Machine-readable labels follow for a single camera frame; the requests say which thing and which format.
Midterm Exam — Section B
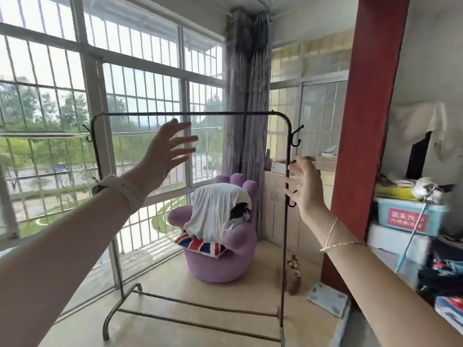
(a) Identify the person's right hand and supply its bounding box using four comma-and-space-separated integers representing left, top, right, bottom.
285, 156, 332, 225

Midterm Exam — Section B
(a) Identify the person's left hand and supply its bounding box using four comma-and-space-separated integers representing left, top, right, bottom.
123, 118, 199, 201

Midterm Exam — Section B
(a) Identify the person's right forearm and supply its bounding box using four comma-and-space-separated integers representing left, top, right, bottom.
303, 209, 463, 347

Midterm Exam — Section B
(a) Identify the person's left forearm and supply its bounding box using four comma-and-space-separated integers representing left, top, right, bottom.
0, 188, 140, 347

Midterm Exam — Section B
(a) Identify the small frosted window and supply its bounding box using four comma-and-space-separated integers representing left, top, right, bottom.
269, 32, 353, 161

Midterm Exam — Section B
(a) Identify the light wooden cabinet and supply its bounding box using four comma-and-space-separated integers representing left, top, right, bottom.
262, 170, 338, 265

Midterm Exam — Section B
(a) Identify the white garment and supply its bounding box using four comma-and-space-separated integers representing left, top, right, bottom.
183, 184, 252, 243

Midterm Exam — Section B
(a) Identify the red pillar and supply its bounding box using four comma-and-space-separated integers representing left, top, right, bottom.
320, 0, 412, 304

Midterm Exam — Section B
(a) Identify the white wrist watch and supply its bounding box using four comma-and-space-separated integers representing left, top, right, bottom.
91, 175, 146, 214

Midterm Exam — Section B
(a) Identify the purple grey curtain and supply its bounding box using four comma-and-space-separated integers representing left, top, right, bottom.
221, 9, 273, 247

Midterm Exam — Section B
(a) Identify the black garment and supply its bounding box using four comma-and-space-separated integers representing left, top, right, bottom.
229, 202, 251, 223

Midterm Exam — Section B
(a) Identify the black metal clothes rack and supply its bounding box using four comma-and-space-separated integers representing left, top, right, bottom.
82, 110, 305, 342

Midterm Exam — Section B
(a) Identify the flag print cushion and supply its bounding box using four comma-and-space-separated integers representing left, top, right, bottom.
174, 233, 229, 258

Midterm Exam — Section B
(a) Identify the yellow flat package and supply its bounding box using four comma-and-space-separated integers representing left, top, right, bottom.
374, 182, 422, 201

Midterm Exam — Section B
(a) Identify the light blue storage box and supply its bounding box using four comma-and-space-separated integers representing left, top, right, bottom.
374, 196, 450, 236

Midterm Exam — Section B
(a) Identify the purple hand-shaped chair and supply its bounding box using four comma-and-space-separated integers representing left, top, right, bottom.
167, 172, 259, 284

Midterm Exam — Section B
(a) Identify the white box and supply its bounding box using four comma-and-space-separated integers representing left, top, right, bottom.
366, 223, 432, 265

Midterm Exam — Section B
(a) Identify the large barred window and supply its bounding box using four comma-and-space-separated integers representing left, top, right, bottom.
0, 0, 227, 251

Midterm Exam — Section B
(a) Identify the white plush toy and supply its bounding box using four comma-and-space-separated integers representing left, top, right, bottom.
412, 176, 457, 203

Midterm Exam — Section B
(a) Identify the light blue bathroom scale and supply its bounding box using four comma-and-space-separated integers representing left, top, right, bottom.
307, 282, 350, 319

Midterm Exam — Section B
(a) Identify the white hanging sheet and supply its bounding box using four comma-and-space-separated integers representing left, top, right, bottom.
383, 100, 463, 185

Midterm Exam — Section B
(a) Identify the pile of dark clothes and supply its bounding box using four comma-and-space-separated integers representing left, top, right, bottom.
415, 234, 463, 307

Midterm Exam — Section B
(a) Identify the thin silver bracelet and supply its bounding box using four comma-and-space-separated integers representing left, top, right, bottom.
320, 217, 366, 254

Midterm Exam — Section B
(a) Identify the light blue cable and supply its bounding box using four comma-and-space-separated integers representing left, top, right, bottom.
395, 199, 433, 275

